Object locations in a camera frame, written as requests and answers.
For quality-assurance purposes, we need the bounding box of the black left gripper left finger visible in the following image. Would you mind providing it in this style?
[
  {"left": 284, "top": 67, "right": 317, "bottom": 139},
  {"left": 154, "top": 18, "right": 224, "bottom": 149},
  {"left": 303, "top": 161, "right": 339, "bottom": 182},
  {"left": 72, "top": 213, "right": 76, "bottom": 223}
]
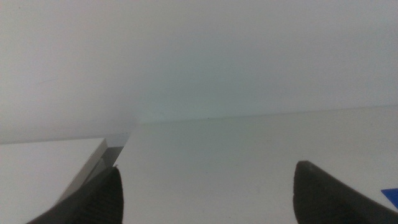
[{"left": 26, "top": 166, "right": 124, "bottom": 224}]

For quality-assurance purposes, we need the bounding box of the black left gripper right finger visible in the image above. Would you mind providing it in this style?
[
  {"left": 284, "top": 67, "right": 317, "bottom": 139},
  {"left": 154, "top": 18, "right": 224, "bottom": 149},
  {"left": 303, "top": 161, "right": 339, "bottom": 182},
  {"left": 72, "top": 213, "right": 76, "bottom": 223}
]
[{"left": 292, "top": 160, "right": 398, "bottom": 224}]

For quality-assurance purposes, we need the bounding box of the blue rectangular mat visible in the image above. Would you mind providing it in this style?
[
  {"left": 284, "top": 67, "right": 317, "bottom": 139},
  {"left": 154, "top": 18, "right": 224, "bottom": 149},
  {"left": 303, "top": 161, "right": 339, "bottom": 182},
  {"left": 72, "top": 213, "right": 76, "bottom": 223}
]
[{"left": 381, "top": 187, "right": 398, "bottom": 210}]

